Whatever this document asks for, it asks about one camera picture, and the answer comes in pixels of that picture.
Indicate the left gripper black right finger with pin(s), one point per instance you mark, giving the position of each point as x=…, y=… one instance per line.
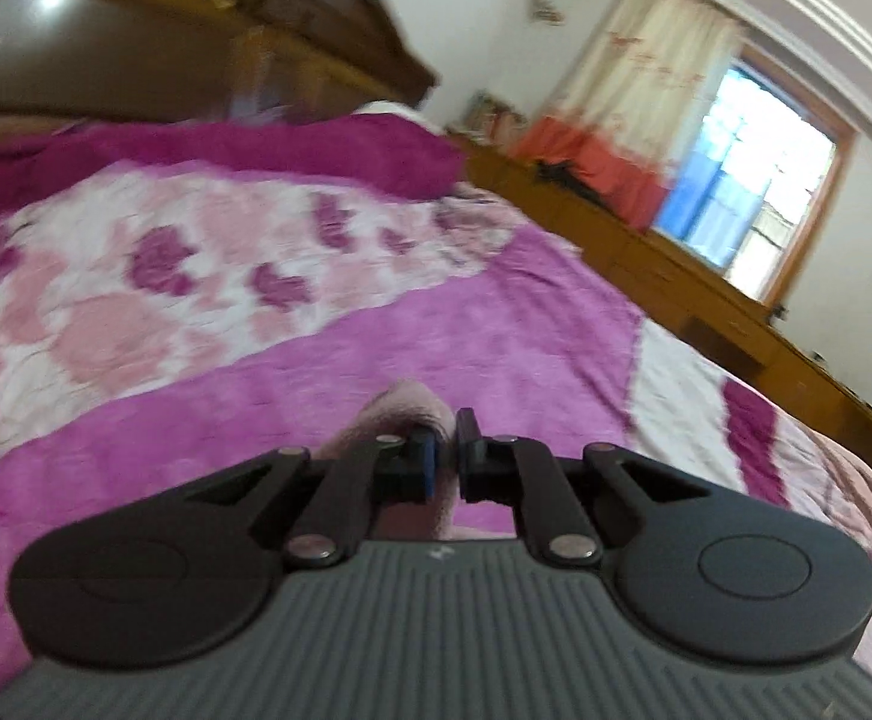
x=716, y=574

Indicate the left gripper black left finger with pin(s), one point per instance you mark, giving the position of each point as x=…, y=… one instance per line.
x=164, y=579

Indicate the dusty pink knit sweater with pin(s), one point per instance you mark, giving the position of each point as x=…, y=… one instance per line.
x=397, y=410

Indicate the long wooden side cabinet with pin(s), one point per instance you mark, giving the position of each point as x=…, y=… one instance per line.
x=683, y=296

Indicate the pink floral bed blanket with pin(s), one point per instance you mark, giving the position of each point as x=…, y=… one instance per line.
x=160, y=323

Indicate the magenta pillow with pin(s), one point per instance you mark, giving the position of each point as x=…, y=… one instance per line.
x=386, y=150

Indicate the cream and orange curtain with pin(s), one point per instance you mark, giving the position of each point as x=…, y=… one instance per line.
x=625, y=119

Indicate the row of books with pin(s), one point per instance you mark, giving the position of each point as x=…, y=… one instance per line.
x=493, y=122

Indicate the dark wooden headboard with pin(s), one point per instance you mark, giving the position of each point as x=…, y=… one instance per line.
x=69, y=61

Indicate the window with wooden frame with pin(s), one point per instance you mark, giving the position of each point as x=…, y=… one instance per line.
x=758, y=181

